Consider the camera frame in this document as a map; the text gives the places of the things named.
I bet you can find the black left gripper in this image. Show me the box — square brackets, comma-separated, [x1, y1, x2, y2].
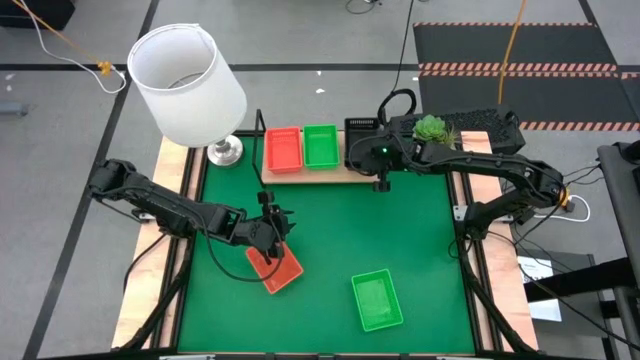
[232, 189, 297, 266]

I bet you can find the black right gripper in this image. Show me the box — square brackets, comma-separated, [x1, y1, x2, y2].
[349, 135, 417, 194]

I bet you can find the orange plastic slotted basket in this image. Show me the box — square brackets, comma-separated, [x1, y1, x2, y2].
[264, 126, 304, 175]
[244, 242, 305, 296]

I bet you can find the black plastic slotted basket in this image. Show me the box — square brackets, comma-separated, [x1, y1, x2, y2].
[343, 116, 381, 147]

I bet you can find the green plastic slotted basket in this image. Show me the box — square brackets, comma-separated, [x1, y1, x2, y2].
[302, 123, 342, 171]
[350, 268, 405, 333]

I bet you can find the green table mat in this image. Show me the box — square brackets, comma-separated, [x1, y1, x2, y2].
[177, 133, 476, 354]

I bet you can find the succulent in white patterned pot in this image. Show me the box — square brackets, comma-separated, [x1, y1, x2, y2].
[411, 113, 459, 150]

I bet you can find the black perforated computer tower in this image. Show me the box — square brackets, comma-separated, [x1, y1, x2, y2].
[388, 104, 527, 156]

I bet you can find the white shade silver table lamp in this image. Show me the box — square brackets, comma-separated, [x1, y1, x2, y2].
[126, 22, 249, 168]

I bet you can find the black hazard striped floor mat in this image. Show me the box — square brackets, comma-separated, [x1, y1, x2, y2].
[412, 21, 622, 72]
[418, 69, 640, 133]

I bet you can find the white paper sheet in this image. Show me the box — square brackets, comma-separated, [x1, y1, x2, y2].
[517, 255, 564, 323]

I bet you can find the black cart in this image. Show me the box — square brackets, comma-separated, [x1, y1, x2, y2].
[597, 141, 640, 281]

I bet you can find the grey floor object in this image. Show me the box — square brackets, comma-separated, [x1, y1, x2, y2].
[0, 101, 30, 118]

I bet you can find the dark floor box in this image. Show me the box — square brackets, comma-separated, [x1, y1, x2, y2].
[0, 0, 76, 31]

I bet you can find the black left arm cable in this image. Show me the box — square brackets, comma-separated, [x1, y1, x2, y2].
[202, 219, 286, 284]

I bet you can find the thick black cable loop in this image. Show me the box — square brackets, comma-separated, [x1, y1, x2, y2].
[376, 88, 419, 132]

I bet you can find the thin black floor cable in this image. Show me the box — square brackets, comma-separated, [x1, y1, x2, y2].
[391, 0, 416, 94]

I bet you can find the black aluminium rig frame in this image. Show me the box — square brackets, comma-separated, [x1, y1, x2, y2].
[119, 130, 534, 360]

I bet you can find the yellow hanging cable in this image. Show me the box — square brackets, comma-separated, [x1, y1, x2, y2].
[497, 0, 527, 106]

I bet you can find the white power cable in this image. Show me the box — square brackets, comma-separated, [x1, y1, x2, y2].
[533, 194, 592, 224]

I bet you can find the white floor cable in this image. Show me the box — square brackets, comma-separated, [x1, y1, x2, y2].
[18, 0, 127, 96]

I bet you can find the orange floor cord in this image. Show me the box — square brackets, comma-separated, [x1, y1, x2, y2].
[9, 0, 112, 77]

